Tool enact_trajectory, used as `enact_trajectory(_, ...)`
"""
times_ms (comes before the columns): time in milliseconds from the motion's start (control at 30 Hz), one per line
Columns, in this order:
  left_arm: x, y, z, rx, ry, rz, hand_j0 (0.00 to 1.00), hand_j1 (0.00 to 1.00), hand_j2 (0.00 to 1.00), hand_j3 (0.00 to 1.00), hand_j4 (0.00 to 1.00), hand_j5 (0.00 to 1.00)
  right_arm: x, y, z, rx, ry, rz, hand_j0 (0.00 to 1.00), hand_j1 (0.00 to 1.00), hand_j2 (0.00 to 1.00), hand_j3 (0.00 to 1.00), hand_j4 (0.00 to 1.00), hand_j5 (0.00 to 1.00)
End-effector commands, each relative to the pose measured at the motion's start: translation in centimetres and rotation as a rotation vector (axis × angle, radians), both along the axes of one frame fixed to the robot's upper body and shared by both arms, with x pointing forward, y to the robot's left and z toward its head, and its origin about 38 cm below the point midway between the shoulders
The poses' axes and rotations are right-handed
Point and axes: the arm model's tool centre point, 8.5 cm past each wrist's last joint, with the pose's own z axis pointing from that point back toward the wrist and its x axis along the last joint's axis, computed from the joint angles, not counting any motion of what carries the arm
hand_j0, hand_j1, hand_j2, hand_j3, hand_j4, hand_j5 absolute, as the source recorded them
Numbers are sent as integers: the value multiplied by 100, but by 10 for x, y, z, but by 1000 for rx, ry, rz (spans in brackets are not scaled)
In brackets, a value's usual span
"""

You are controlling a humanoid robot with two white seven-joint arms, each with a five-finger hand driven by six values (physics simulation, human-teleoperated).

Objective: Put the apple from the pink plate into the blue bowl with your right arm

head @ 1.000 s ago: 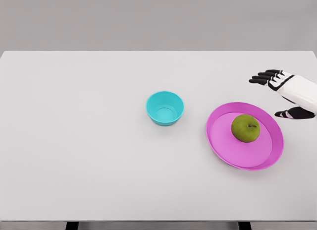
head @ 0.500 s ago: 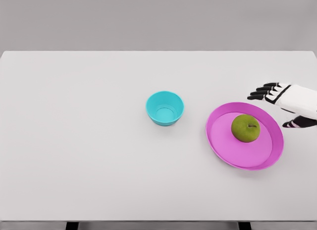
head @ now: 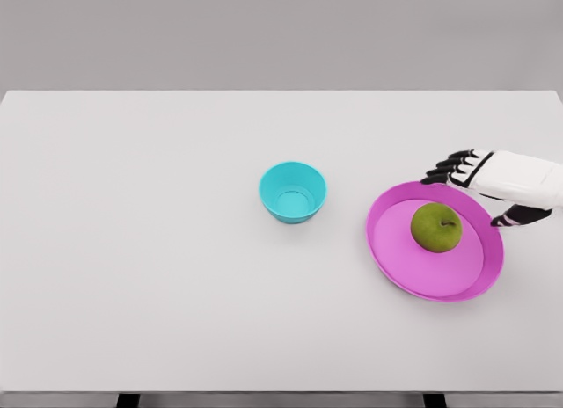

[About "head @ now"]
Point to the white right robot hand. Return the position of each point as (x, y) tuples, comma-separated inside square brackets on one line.
[(512, 177)]

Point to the green apple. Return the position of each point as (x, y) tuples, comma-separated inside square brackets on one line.
[(436, 227)]

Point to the pink plate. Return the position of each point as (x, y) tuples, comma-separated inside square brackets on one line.
[(422, 267)]

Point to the blue bowl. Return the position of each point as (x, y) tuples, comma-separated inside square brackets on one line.
[(292, 193)]

